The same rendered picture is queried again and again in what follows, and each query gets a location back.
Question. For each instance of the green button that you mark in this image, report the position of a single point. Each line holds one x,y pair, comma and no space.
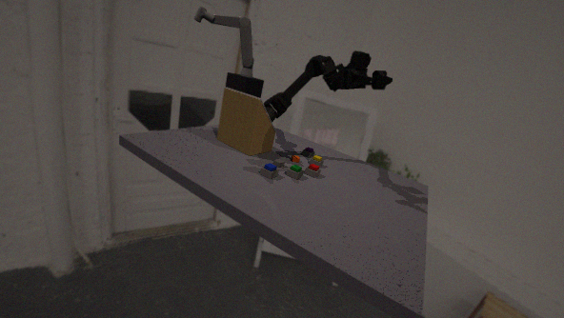
295,172

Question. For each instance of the yellow button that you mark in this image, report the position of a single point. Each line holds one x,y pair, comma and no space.
317,160

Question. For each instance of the purple button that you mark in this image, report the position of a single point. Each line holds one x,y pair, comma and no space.
308,152

